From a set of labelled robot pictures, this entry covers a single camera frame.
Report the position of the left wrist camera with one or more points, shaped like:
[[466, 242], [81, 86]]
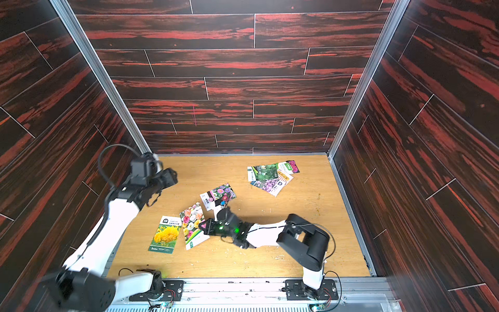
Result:
[[144, 168]]

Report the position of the magenta flower seed packet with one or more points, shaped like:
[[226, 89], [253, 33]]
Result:
[[288, 167]]

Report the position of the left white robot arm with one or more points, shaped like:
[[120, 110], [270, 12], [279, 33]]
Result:
[[79, 284]]

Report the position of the mixed roses seed packet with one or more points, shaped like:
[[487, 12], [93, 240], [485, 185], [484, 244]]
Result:
[[191, 219]]

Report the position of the yellow flower seed packet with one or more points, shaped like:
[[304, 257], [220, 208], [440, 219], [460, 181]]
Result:
[[166, 236]]

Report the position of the purple pink asters seed packet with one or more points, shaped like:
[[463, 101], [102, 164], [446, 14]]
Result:
[[218, 197]]

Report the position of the green gourd seed packet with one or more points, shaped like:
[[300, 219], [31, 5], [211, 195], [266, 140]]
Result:
[[262, 172]]

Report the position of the orange striped seed packet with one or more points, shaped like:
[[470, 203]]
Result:
[[283, 180]]

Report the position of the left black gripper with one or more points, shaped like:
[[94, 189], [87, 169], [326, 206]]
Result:
[[170, 176]]

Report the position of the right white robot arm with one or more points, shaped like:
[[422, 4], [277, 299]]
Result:
[[305, 242]]

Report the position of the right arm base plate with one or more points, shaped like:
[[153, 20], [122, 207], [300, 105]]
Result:
[[297, 290]]

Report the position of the aluminium front rail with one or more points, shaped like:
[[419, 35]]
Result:
[[267, 294]]

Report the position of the purple flowers seed packet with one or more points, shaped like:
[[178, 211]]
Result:
[[271, 186]]

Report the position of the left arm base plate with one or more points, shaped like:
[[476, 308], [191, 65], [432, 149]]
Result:
[[171, 290]]

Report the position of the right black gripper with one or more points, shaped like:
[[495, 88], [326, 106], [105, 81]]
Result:
[[212, 227]]

